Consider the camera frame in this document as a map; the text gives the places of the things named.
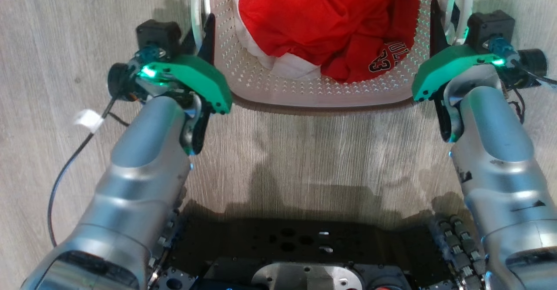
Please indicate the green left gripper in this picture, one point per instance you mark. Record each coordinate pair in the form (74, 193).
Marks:
(198, 78)

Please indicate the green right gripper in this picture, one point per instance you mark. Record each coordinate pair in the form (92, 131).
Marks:
(444, 66)

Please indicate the white perforated laundry basket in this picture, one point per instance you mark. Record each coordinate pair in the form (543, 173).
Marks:
(278, 88)

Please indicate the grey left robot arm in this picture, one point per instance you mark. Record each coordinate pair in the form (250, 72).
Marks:
(139, 168)

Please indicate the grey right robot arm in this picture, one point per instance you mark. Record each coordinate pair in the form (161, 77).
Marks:
(496, 151)

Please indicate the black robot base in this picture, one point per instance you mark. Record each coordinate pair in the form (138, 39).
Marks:
(304, 246)

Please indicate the white garment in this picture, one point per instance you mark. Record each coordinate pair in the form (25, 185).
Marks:
(290, 66)

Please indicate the red sports jersey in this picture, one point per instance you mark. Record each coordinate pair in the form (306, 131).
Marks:
(322, 16)

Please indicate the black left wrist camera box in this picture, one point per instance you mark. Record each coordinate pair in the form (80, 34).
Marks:
(157, 35)

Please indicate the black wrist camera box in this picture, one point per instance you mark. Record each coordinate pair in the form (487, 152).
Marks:
(489, 29)
(157, 35)

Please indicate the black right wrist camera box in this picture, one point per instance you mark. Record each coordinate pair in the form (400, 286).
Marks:
(489, 29)

